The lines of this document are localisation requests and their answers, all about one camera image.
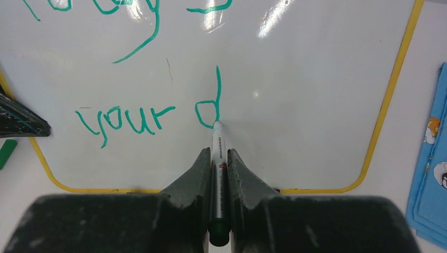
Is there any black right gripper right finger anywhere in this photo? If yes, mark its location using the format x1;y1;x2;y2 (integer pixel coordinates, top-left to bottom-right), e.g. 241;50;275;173
228;149;279;252

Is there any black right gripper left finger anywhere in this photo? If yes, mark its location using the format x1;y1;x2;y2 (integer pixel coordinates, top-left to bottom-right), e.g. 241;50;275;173
149;148;211;252

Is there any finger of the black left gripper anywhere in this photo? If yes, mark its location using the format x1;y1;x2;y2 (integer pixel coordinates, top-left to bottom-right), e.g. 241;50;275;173
1;93;51;138

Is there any green marker cap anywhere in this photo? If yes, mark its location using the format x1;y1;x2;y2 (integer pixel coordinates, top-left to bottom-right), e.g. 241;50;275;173
0;139;18;170

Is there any green capped whiteboard marker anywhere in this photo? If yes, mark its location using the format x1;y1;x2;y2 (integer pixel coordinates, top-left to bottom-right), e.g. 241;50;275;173
208;121;231;247

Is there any yellow framed whiteboard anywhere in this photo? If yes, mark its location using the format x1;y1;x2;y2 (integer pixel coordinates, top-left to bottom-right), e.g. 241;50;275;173
1;1;423;193

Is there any blue patterned cloth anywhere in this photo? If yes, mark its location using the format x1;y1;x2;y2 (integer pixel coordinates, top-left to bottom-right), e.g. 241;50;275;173
406;63;446;249

